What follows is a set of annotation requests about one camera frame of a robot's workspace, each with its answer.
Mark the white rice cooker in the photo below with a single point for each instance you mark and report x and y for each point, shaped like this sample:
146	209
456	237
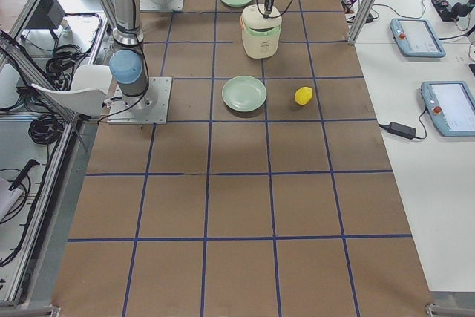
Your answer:
260	35

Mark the green plate near lemon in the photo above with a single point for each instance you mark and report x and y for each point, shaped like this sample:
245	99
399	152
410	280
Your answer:
244	93

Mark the yellow lemon toy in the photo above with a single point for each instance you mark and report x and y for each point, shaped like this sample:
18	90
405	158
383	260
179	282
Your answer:
303	95

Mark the far teach pendant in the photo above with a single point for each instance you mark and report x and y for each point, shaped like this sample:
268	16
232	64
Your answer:
416	38

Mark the teach pendant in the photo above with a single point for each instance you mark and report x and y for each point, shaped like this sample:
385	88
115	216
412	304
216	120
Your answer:
450	106
416	38

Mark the black power adapter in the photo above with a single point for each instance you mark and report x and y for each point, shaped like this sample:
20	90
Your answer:
402	130

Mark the near teach pendant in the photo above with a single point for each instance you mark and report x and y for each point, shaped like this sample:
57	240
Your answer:
450	106

